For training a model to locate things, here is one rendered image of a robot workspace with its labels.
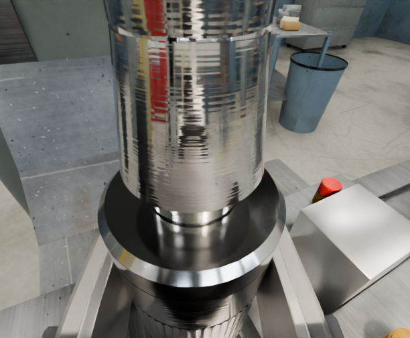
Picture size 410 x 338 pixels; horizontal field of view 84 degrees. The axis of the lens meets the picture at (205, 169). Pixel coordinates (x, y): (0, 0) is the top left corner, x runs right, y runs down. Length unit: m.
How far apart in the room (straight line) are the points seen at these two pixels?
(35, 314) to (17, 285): 1.26
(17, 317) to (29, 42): 0.33
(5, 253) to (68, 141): 1.36
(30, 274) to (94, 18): 1.37
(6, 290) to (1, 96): 1.27
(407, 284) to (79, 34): 0.45
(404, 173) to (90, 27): 0.56
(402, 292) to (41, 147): 0.44
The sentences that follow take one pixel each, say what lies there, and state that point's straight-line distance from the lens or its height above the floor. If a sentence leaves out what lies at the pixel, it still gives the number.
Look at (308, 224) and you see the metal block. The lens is 0.17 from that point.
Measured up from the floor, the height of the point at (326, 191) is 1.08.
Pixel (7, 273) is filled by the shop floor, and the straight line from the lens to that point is 1.65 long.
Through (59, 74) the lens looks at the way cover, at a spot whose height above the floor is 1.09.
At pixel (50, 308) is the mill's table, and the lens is 0.32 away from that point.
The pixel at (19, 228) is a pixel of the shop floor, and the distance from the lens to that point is 1.82.
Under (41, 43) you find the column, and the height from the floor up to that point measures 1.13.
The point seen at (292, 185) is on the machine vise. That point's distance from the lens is 0.30.
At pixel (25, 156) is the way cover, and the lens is 0.43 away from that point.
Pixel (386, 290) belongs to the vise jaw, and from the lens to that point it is 0.21.
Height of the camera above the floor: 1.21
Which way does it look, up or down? 42 degrees down
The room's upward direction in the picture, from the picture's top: 2 degrees clockwise
